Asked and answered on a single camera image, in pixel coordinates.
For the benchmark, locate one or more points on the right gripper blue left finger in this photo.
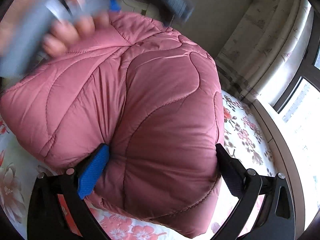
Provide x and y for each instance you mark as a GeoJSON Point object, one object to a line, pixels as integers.
{"type": "Point", "coordinates": [57, 207]}

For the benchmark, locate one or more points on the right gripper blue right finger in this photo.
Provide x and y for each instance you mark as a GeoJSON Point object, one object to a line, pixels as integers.
{"type": "Point", "coordinates": [276, 218]}

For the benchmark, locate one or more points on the pink quilted padded coat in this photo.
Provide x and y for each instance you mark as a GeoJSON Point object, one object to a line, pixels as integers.
{"type": "Point", "coordinates": [149, 93]}

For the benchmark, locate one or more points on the person's left hand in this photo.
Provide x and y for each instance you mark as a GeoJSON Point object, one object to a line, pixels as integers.
{"type": "Point", "coordinates": [62, 33]}

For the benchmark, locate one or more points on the white window sill ledge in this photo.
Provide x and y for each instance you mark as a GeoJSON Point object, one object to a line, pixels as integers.
{"type": "Point", "coordinates": [291, 159]}

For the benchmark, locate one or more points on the floral bed sheet mattress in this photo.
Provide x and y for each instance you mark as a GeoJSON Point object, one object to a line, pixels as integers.
{"type": "Point", "coordinates": [244, 140]}

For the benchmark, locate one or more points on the patterned beige curtain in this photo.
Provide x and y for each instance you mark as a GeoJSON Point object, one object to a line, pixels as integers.
{"type": "Point", "coordinates": [260, 45]}

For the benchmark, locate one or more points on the window with dark frame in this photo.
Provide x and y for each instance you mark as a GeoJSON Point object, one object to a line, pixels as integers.
{"type": "Point", "coordinates": [305, 59]}

